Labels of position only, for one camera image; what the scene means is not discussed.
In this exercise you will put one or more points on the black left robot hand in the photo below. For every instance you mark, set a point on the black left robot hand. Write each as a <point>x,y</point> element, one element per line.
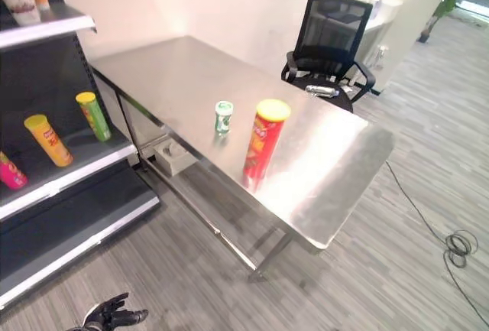
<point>111,313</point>

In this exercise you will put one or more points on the black store shelf unit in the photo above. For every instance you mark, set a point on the black store shelf unit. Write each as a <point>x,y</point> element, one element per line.
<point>57,201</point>

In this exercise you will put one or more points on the grey box under table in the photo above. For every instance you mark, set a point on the grey box under table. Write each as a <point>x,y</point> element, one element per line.
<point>173,159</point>

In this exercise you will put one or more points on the pink chips can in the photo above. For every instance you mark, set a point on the pink chips can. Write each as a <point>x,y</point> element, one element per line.
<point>10,173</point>

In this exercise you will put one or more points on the green chips can yellow lid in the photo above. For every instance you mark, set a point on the green chips can yellow lid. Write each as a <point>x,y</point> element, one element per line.
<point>94,115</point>

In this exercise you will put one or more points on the small green white bottle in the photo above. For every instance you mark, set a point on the small green white bottle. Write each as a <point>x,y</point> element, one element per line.
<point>223,117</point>

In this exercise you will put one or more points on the red chips can yellow lid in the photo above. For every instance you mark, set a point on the red chips can yellow lid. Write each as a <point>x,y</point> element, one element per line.
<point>263,140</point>

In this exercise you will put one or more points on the stainless steel table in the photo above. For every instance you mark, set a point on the stainless steel table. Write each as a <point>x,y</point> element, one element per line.
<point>237,117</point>

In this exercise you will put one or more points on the clear plastic bottle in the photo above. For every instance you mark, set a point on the clear plastic bottle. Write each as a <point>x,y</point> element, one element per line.
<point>322,90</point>

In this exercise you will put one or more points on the black mesh office chair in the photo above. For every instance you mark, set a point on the black mesh office chair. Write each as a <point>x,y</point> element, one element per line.
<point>328,40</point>

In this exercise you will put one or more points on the white desk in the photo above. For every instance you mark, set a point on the white desk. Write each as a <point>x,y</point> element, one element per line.
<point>376,13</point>

